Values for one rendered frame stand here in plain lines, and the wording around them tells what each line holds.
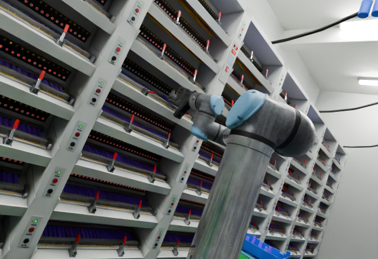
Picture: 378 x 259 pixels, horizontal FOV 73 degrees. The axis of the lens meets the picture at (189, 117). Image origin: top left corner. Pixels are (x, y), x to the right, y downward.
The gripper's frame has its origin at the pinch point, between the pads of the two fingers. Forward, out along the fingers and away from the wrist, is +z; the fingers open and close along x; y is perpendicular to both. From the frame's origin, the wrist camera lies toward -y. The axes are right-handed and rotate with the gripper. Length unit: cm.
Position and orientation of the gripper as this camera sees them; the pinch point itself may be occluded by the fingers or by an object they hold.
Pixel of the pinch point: (168, 99)
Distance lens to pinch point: 145.5
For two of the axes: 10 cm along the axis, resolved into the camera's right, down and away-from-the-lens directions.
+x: -6.2, -3.7, -6.9
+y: 3.8, -9.1, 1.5
